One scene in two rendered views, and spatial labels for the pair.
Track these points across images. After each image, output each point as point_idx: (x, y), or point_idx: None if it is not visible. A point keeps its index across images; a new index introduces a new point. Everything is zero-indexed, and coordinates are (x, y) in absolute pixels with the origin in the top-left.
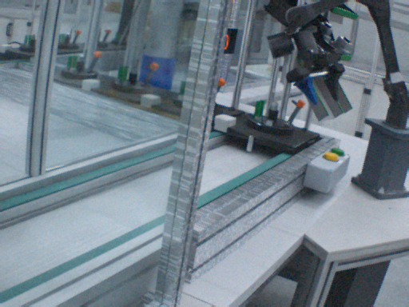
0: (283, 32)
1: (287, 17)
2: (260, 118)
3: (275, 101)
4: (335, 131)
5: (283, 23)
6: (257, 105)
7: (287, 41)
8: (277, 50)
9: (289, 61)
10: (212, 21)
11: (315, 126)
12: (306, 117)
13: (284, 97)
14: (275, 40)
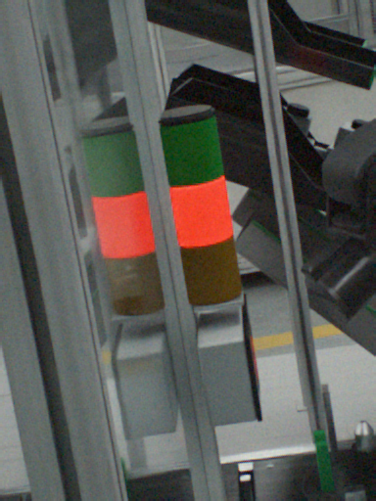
0: (344, 238)
1: (355, 194)
2: (360, 493)
3: (365, 422)
4: (346, 348)
5: (227, 175)
6: (324, 458)
7: (372, 263)
8: (356, 299)
9: (292, 278)
10: None
11: (293, 361)
12: (299, 364)
13: (309, 374)
14: (338, 273)
